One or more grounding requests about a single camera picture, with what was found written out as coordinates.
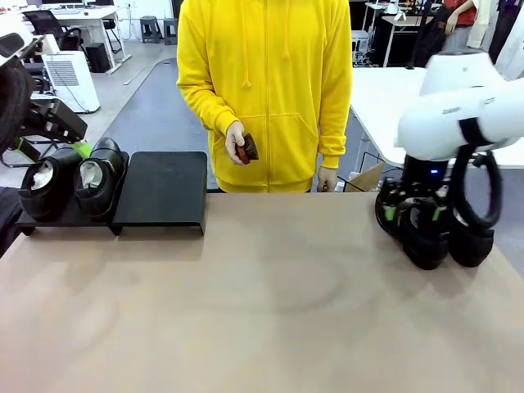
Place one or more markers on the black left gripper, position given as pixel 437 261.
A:
pixel 57 120

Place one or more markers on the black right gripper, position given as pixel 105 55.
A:
pixel 423 176

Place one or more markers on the black leather shoe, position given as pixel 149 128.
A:
pixel 471 245
pixel 49 200
pixel 425 249
pixel 102 192

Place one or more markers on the brown shoe brush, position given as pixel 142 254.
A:
pixel 249 149

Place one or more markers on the person's left forearm yellow sleeve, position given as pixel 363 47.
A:
pixel 335 135

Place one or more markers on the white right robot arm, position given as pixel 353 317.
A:
pixel 450 118

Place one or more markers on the person's right forearm yellow sleeve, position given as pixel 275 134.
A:
pixel 204 106

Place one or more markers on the person's left hand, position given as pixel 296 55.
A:
pixel 327 179

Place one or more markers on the person's right hand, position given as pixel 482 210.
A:
pixel 232 137

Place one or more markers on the white air purifier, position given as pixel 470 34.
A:
pixel 71 82

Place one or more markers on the black computer tower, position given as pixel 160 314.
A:
pixel 98 57

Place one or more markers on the white table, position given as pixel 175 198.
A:
pixel 380 106

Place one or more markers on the black mesh office chair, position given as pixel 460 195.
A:
pixel 57 24

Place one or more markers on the white office desk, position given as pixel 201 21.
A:
pixel 82 14

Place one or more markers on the grey plastic stool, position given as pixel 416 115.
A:
pixel 171 28
pixel 150 26

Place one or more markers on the dark workbench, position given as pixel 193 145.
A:
pixel 382 41

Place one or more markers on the white computer case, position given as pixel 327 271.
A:
pixel 360 45

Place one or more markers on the person in dark clothes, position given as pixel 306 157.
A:
pixel 501 28

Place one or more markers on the person in yellow hoodie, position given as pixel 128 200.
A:
pixel 266 73

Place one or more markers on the person in red shirt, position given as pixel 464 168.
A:
pixel 464 12

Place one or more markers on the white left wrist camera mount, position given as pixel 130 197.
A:
pixel 12 45

